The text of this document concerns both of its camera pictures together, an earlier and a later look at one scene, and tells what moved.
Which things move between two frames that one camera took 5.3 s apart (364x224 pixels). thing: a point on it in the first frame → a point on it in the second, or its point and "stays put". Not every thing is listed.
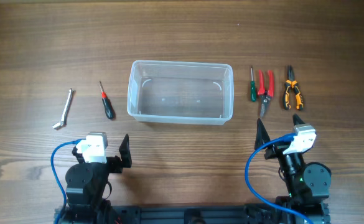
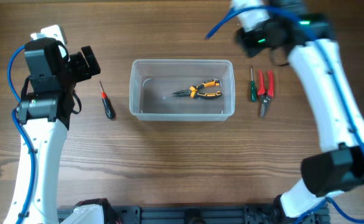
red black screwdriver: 107,105 stays put
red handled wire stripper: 265,94 stays put
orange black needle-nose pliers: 292,83 → 192,91
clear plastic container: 180,92 stays put
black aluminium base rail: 270,213 stays put
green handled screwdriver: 253,88 stays put
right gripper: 276,149 → 243,40
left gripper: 117,165 → 84,71
